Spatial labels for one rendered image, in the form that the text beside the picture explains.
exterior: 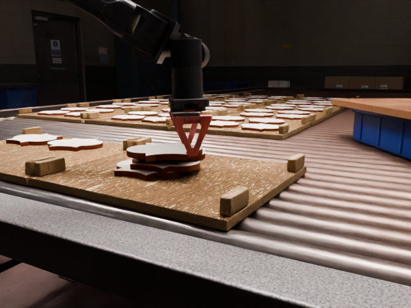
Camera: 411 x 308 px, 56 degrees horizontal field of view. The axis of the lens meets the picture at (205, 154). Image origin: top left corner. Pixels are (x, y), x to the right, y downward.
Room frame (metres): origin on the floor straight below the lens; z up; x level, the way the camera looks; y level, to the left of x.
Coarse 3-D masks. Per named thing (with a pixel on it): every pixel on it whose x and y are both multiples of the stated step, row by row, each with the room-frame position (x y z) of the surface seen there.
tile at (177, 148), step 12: (156, 144) 0.75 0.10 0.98; (168, 144) 0.75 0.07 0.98; (180, 144) 0.75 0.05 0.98; (192, 144) 0.75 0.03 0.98; (132, 156) 0.68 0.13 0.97; (144, 156) 0.68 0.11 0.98; (156, 156) 0.66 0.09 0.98; (168, 156) 0.67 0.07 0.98; (180, 156) 0.67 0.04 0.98; (192, 156) 0.69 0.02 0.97
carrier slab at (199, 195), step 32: (96, 160) 0.82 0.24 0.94; (224, 160) 0.82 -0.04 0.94; (256, 160) 0.82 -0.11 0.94; (64, 192) 0.63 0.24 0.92; (96, 192) 0.59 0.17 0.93; (128, 192) 0.59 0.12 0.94; (160, 192) 0.59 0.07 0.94; (192, 192) 0.59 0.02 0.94; (224, 192) 0.59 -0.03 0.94; (256, 192) 0.59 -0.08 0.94; (224, 224) 0.47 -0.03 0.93
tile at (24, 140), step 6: (18, 138) 1.04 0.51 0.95; (24, 138) 1.04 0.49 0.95; (30, 138) 1.04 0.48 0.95; (36, 138) 1.04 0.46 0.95; (42, 138) 1.04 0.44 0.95; (48, 138) 1.04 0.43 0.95; (54, 138) 1.04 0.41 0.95; (60, 138) 1.07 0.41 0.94; (18, 144) 1.01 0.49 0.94; (24, 144) 0.99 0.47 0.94; (30, 144) 1.00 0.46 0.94; (36, 144) 0.99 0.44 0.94; (42, 144) 1.00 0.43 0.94
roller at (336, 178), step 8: (0, 136) 1.25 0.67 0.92; (8, 136) 1.24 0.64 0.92; (304, 176) 0.77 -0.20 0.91; (312, 176) 0.76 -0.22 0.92; (320, 176) 0.76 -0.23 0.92; (328, 176) 0.75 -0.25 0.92; (336, 176) 0.75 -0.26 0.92; (360, 184) 0.72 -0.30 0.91; (368, 184) 0.71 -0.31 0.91; (376, 184) 0.71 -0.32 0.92; (384, 184) 0.70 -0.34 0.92; (392, 184) 0.70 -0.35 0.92; (400, 184) 0.69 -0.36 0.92; (408, 184) 0.69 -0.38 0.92
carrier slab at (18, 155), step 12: (0, 144) 1.01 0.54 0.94; (12, 144) 1.01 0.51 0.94; (108, 144) 1.01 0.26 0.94; (120, 144) 1.01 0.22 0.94; (0, 156) 0.86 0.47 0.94; (12, 156) 0.86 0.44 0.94; (24, 156) 0.86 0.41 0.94; (36, 156) 0.86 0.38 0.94; (60, 156) 0.86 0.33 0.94; (72, 156) 0.86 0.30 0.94; (84, 156) 0.86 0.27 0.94; (96, 156) 0.86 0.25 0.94; (108, 156) 0.86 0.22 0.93; (0, 168) 0.75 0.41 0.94; (12, 168) 0.75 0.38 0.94; (24, 168) 0.75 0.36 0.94; (12, 180) 0.70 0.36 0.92; (24, 180) 0.68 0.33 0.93
